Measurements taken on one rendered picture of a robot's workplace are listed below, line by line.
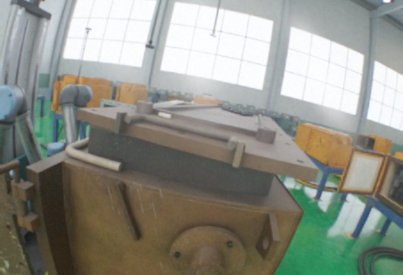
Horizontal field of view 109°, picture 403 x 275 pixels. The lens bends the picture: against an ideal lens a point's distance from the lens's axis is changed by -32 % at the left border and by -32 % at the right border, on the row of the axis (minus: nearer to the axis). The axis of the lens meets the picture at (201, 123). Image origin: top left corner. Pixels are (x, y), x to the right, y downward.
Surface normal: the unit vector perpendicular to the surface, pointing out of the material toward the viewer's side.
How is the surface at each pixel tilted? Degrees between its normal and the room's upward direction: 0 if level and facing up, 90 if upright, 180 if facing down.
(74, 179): 90
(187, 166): 90
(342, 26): 90
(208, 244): 90
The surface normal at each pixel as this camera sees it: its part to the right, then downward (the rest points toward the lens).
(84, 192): -0.04, 0.14
